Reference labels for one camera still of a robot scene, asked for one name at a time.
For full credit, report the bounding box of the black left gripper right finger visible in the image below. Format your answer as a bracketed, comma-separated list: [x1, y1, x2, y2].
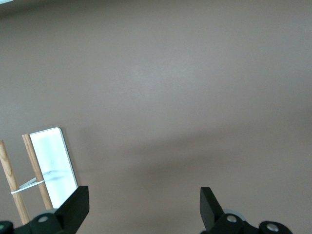
[199, 187, 292, 234]

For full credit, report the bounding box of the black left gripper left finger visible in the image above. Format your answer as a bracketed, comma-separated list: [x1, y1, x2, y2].
[0, 185, 90, 234]

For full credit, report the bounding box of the white rack with wooden bars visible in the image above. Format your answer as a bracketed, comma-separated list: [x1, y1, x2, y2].
[0, 126, 78, 226]

